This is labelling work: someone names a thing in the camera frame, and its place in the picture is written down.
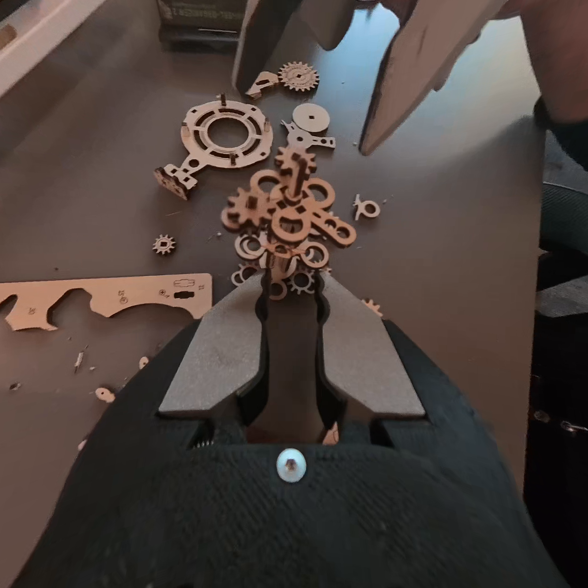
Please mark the white board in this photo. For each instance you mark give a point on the white board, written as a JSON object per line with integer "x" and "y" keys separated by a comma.
{"x": 41, "y": 41}

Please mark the black office chair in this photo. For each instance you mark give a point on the black office chair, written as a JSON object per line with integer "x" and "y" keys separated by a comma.
{"x": 565, "y": 216}

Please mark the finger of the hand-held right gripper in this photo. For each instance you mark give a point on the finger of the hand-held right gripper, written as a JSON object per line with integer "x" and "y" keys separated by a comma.
{"x": 271, "y": 36}
{"x": 422, "y": 59}

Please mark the dark cardboard box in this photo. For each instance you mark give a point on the dark cardboard box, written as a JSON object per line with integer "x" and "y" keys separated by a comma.
{"x": 197, "y": 23}

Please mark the person's right hand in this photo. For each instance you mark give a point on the person's right hand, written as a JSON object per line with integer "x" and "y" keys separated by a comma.
{"x": 556, "y": 50}

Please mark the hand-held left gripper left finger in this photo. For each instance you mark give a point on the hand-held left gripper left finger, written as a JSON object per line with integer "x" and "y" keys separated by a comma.
{"x": 216, "y": 358}

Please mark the assembled wooden gear model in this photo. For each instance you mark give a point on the assembled wooden gear model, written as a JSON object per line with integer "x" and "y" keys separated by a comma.
{"x": 294, "y": 216}

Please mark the small oval wooden scrap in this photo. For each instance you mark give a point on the small oval wooden scrap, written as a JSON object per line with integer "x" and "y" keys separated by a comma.
{"x": 104, "y": 395}

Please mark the angled wooden bracket piece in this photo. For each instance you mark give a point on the angled wooden bracket piece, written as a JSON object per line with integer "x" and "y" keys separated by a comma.
{"x": 264, "y": 85}

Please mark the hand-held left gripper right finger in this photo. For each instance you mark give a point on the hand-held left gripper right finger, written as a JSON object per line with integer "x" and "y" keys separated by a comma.
{"x": 367, "y": 363}

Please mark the wooden offcut sheet strip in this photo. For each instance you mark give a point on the wooden offcut sheet strip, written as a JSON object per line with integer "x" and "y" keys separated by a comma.
{"x": 138, "y": 294}

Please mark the small wooden gear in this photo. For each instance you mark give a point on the small wooden gear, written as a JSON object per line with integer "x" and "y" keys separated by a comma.
{"x": 164, "y": 245}

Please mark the round wooden frame part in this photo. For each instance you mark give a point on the round wooden frame part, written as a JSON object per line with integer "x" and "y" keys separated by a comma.
{"x": 225, "y": 135}

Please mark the wooden disc with square hole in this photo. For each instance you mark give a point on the wooden disc with square hole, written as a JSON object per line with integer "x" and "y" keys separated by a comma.
{"x": 311, "y": 118}

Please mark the large fine-toothed wooden gear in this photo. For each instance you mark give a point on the large fine-toothed wooden gear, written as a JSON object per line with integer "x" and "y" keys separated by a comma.
{"x": 298, "y": 77}

